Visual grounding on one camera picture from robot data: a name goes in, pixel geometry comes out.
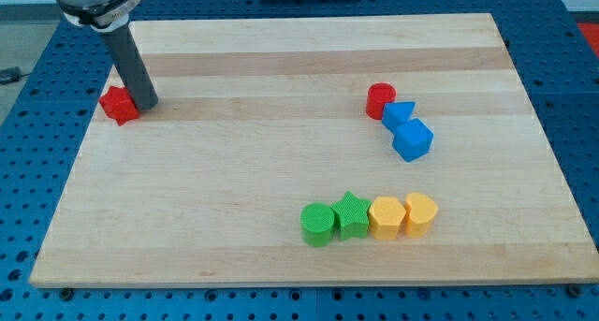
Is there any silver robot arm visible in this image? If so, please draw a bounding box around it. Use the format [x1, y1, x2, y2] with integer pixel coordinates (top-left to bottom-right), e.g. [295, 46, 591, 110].
[56, 0, 143, 32]

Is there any green star block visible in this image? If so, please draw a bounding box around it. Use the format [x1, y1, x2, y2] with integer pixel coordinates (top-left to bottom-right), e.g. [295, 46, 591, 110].
[330, 191, 371, 241]

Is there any red star block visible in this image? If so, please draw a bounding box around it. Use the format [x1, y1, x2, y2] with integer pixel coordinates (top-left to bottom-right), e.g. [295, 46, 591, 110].
[99, 86, 139, 126]

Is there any green cylinder block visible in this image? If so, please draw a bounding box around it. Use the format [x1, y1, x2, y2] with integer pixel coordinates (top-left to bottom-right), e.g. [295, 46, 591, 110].
[300, 202, 335, 247]

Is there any light wooden board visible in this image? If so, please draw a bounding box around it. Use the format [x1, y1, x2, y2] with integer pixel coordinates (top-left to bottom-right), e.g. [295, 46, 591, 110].
[29, 13, 598, 288]

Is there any red cylinder block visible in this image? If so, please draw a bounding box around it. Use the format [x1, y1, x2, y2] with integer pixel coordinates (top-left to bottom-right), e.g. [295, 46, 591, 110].
[365, 82, 397, 120]

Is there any blue triangle block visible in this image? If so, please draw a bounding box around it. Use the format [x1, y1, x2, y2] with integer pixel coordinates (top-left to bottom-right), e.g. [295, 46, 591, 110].
[382, 101, 416, 132]

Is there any yellow hexagon block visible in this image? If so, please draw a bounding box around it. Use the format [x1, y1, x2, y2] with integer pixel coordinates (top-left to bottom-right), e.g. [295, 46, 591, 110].
[368, 197, 406, 241]

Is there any blue cube block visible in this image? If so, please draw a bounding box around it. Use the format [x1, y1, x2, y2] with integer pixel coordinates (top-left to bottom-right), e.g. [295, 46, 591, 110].
[392, 119, 434, 162]

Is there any yellow heart block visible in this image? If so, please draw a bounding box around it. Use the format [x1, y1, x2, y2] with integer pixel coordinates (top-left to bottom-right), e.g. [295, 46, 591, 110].
[405, 192, 438, 238]

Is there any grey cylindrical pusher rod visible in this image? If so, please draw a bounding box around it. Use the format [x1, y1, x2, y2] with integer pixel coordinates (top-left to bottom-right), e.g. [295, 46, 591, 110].
[100, 24, 158, 111]

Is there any black device on floor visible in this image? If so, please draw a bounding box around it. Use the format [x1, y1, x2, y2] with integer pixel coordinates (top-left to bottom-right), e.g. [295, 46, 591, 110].
[0, 66, 22, 85]

